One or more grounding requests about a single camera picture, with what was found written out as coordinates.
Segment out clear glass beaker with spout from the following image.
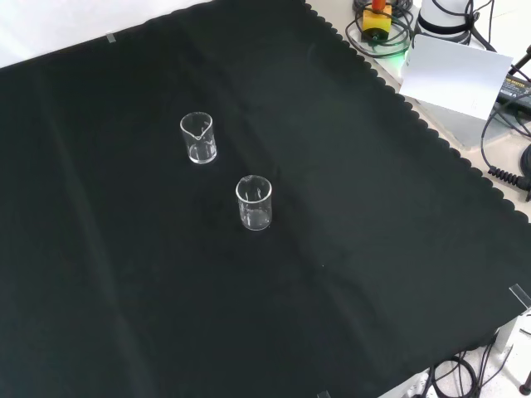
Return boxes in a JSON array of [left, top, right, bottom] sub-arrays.
[[179, 110, 218, 165]]

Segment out black cloth with scalloped edge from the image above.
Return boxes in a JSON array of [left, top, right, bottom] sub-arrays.
[[0, 0, 531, 398]]

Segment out yellow emergency stop button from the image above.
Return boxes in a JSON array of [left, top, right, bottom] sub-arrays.
[[361, 0, 393, 42]]

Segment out pale white board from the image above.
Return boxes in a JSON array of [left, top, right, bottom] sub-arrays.
[[398, 33, 514, 122]]

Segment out white power strip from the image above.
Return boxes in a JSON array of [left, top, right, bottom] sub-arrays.
[[385, 370, 432, 398]]

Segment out black power adapter yellow label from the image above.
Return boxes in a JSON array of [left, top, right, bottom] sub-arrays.
[[496, 70, 531, 105]]

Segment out white box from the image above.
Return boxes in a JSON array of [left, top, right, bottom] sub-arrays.
[[495, 308, 531, 391]]

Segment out dark green cable loop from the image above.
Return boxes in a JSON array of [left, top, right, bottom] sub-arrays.
[[344, 7, 416, 59]]

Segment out black coiled cable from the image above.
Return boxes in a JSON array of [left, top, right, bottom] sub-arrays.
[[480, 93, 531, 192]]

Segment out black cable loops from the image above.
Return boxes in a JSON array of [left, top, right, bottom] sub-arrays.
[[426, 331, 515, 398]]

